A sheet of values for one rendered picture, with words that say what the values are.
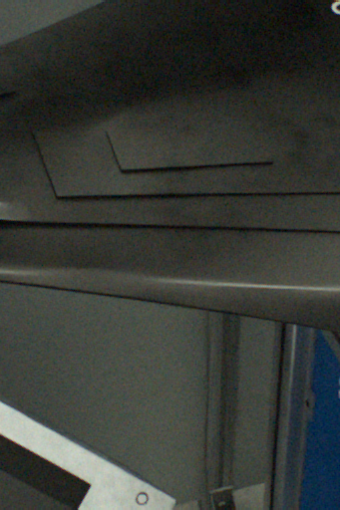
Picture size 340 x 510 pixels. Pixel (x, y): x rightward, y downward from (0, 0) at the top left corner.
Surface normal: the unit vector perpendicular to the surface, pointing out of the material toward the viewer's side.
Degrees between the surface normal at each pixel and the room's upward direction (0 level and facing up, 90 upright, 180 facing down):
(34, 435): 50
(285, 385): 90
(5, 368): 90
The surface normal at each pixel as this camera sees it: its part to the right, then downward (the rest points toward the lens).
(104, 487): 0.23, -0.02
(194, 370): 0.31, 0.62
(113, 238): 0.12, -0.62
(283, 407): -0.95, 0.20
